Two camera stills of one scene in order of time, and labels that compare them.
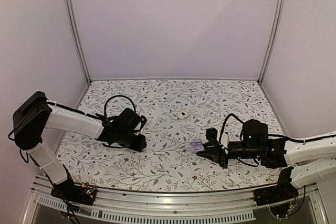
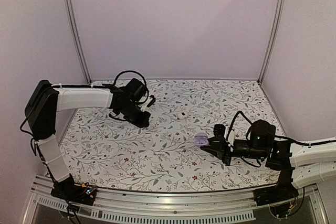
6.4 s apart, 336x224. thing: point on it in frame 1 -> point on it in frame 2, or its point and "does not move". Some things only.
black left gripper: x=138 y=146 -> x=144 y=121
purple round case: x=196 y=146 -> x=201 y=139
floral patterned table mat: x=178 y=113 does not move
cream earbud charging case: x=182 y=115 does not move
